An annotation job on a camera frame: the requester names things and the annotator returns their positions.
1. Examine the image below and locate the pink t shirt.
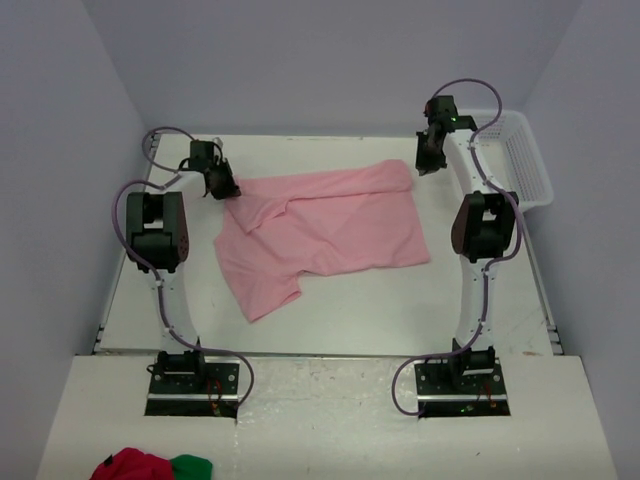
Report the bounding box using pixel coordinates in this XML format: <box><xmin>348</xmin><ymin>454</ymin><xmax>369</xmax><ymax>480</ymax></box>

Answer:
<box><xmin>214</xmin><ymin>159</ymin><xmax>431</xmax><ymax>322</ymax></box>

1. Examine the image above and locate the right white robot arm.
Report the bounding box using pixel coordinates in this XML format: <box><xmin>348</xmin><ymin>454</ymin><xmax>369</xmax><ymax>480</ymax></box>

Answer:
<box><xmin>416</xmin><ymin>95</ymin><xmax>518</xmax><ymax>395</ymax></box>

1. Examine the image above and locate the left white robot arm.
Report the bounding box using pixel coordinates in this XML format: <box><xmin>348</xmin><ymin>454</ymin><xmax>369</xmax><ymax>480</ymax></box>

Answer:
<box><xmin>114</xmin><ymin>137</ymin><xmax>241</xmax><ymax>393</ymax></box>

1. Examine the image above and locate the white plastic basket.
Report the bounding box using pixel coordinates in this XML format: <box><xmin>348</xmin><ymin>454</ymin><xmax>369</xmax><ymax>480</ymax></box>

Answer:
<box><xmin>444</xmin><ymin>109</ymin><xmax>554</xmax><ymax>214</ymax></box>

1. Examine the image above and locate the green folded t shirt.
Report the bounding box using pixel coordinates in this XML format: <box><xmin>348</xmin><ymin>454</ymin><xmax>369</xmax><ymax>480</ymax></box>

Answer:
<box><xmin>169</xmin><ymin>454</ymin><xmax>214</xmax><ymax>480</ymax></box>

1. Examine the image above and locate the red folded t shirt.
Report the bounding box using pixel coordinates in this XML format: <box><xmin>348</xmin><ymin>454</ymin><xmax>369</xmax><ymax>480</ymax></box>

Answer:
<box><xmin>90</xmin><ymin>448</ymin><xmax>175</xmax><ymax>480</ymax></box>

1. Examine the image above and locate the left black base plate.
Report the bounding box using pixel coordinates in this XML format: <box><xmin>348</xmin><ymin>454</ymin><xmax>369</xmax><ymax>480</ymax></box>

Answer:
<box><xmin>144</xmin><ymin>352</ymin><xmax>240</xmax><ymax>420</ymax></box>

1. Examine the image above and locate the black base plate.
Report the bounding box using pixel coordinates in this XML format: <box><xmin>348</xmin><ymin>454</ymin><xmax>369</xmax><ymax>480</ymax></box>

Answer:
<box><xmin>414</xmin><ymin>358</ymin><xmax>511</xmax><ymax>418</ymax></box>
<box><xmin>144</xmin><ymin>352</ymin><xmax>240</xmax><ymax>420</ymax></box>

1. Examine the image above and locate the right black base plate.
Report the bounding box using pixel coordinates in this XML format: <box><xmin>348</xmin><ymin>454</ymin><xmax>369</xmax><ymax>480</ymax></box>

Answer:
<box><xmin>414</xmin><ymin>358</ymin><xmax>511</xmax><ymax>418</ymax></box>

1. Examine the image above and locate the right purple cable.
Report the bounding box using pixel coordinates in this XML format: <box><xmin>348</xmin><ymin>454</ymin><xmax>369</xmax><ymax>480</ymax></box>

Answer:
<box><xmin>392</xmin><ymin>78</ymin><xmax>524</xmax><ymax>417</ymax></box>

